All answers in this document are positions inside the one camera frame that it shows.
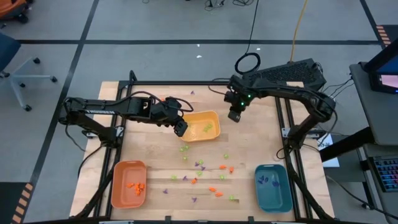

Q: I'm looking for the orange plastic bin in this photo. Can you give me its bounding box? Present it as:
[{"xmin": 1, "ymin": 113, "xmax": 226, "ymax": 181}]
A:
[{"xmin": 111, "ymin": 160, "xmax": 147, "ymax": 209}]

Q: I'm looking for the teal plastic bin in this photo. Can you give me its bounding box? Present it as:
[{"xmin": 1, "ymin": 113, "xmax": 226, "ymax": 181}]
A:
[{"xmin": 254, "ymin": 164, "xmax": 294, "ymax": 214}]

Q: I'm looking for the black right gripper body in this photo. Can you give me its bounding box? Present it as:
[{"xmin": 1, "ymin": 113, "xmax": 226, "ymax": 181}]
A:
[{"xmin": 224, "ymin": 88, "xmax": 252, "ymax": 113}]

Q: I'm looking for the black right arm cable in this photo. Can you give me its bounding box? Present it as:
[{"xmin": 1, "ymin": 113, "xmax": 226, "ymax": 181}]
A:
[{"xmin": 207, "ymin": 77, "xmax": 233, "ymax": 96}]

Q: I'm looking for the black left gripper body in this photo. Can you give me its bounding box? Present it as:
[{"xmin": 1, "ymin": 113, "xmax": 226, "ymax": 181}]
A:
[{"xmin": 151, "ymin": 96, "xmax": 187, "ymax": 127}]

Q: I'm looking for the white paper label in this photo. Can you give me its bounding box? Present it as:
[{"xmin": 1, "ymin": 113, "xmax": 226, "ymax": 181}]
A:
[{"xmin": 316, "ymin": 133, "xmax": 340, "ymax": 168}]

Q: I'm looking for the blue office chair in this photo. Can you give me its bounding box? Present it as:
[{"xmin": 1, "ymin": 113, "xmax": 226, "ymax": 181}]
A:
[{"xmin": 0, "ymin": 32, "xmax": 58, "ymax": 112}]

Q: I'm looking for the black desk leg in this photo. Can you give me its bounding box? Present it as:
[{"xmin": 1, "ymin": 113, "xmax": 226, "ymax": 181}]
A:
[{"xmin": 319, "ymin": 126, "xmax": 376, "ymax": 162}]

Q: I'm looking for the long black cable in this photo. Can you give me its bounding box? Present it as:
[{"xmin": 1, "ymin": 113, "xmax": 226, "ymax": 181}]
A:
[{"xmin": 233, "ymin": 0, "xmax": 262, "ymax": 75}]

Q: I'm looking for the grey desk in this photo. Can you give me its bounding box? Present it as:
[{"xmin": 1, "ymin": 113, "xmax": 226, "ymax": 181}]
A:
[{"xmin": 349, "ymin": 62, "xmax": 398, "ymax": 147}]

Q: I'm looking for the black orange striped floor mat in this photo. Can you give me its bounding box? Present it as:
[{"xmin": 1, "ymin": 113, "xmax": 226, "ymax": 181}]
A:
[
  {"xmin": 0, "ymin": 182, "xmax": 34, "ymax": 224},
  {"xmin": 374, "ymin": 24, "xmax": 398, "ymax": 50}
]

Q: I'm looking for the black cable bundle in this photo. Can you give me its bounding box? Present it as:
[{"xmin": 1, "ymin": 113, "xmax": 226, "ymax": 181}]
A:
[{"xmin": 203, "ymin": 0, "xmax": 259, "ymax": 9}]

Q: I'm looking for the long yellow cable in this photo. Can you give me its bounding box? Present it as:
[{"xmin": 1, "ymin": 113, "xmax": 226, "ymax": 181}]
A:
[{"xmin": 289, "ymin": 0, "xmax": 309, "ymax": 62}]

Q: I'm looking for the grey keyboard shelf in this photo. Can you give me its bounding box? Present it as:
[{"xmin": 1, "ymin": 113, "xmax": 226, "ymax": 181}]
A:
[{"xmin": 357, "ymin": 143, "xmax": 398, "ymax": 224}]

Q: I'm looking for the black monitor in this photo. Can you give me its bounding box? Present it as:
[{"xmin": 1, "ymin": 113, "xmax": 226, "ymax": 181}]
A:
[{"xmin": 363, "ymin": 39, "xmax": 398, "ymax": 95}]

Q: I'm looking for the yellow plastic bin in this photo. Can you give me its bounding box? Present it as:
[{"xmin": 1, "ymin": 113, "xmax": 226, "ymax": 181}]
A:
[{"xmin": 179, "ymin": 110, "xmax": 221, "ymax": 143}]

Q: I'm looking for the orange chair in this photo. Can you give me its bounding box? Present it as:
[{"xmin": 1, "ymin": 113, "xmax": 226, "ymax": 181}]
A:
[{"xmin": 0, "ymin": 0, "xmax": 34, "ymax": 24}]

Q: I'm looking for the backlit keyboard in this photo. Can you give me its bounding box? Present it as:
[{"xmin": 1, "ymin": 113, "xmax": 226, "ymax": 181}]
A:
[{"xmin": 369, "ymin": 154, "xmax": 398, "ymax": 193}]

